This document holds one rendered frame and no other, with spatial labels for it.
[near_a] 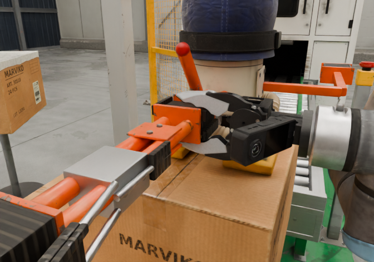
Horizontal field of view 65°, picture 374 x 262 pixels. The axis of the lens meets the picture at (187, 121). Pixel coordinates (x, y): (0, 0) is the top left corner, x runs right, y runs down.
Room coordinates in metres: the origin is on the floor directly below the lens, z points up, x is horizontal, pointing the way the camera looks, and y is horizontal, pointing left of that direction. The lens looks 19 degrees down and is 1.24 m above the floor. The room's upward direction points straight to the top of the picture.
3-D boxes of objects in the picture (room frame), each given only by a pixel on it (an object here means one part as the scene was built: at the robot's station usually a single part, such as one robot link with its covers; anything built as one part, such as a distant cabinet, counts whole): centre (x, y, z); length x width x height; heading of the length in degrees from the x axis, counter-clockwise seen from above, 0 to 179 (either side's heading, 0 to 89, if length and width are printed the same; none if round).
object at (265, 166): (0.67, -0.18, 0.97); 0.34 x 0.10 x 0.05; 157
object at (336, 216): (1.43, -0.87, 0.50); 0.07 x 0.07 x 1.00; 69
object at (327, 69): (0.89, -0.45, 1.08); 0.09 x 0.08 x 0.05; 67
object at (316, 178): (2.04, -0.92, 0.50); 2.31 x 0.05 x 0.19; 159
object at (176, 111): (0.48, 0.00, 1.08); 0.10 x 0.08 x 0.06; 67
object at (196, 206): (0.71, -0.07, 0.74); 0.60 x 0.40 x 0.40; 155
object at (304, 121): (0.43, -0.13, 1.08); 0.12 x 0.09 x 0.08; 67
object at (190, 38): (0.71, -0.10, 1.19); 0.23 x 0.23 x 0.04
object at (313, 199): (1.07, -0.20, 0.58); 0.70 x 0.03 x 0.06; 69
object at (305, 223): (1.07, -0.20, 0.47); 0.70 x 0.03 x 0.15; 69
